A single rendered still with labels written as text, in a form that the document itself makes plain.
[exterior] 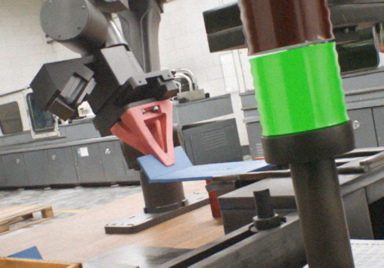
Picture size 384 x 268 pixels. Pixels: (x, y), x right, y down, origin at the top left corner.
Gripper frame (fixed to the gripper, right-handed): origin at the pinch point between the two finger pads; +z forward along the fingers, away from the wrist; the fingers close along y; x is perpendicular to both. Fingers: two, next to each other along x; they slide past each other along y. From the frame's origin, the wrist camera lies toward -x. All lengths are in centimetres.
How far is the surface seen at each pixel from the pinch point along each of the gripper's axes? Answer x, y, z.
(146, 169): -3.6, 0.3, 0.3
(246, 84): 462, -340, -144
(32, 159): 476, -800, -295
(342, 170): -4.1, 22.9, 12.0
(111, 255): -9.9, -4.0, 6.8
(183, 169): 0.8, 0.9, 2.0
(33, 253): -16.9, -5.9, 3.1
